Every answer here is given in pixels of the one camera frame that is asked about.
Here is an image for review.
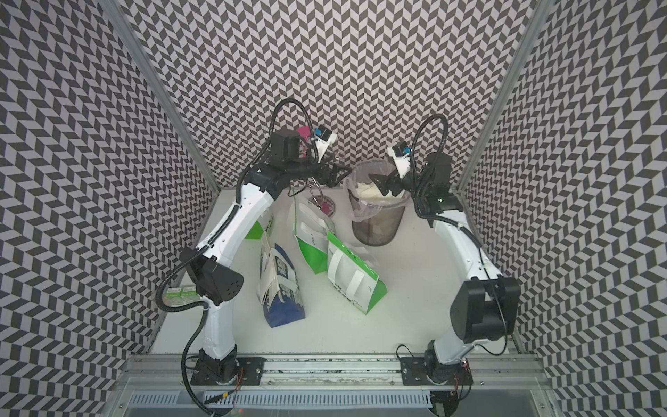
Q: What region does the blue white paper bag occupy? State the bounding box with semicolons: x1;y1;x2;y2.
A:
256;235;306;328

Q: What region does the black mesh trash bin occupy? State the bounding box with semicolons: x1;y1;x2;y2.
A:
346;159;413;247

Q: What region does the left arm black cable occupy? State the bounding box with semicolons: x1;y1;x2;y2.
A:
155;97;317;417

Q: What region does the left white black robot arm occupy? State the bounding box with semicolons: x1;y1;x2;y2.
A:
181;126;349;385

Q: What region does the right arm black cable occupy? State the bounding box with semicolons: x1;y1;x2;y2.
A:
394;113;510;361

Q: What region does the green white bag middle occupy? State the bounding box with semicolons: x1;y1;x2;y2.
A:
293;196;335;274

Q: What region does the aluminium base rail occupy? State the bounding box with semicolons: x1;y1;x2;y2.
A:
103;352;559;417

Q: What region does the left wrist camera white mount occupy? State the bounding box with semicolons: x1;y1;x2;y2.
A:
313;125;338;163

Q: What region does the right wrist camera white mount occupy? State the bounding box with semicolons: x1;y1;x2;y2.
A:
387;141;412;178

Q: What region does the small green white packet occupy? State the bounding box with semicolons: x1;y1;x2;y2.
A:
163;285;201;308

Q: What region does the green white bag back left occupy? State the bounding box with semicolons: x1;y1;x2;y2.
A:
245;208;274;240

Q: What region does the pink top wire stand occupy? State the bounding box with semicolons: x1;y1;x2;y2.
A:
288;124;335;217

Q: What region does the green white bag front right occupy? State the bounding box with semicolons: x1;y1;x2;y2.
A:
327;232;387;314

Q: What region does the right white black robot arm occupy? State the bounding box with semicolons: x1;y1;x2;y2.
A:
370;145;521;387

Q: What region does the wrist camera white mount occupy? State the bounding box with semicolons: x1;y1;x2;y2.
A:
313;125;338;163
387;141;412;178

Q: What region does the clear plastic bin liner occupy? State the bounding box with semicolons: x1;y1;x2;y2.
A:
343;159;410;222

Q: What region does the green white bag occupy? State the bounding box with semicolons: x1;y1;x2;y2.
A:
245;208;274;240
293;196;335;274
327;232;387;314

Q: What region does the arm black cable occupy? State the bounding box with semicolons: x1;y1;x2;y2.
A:
155;97;317;417
394;113;510;361

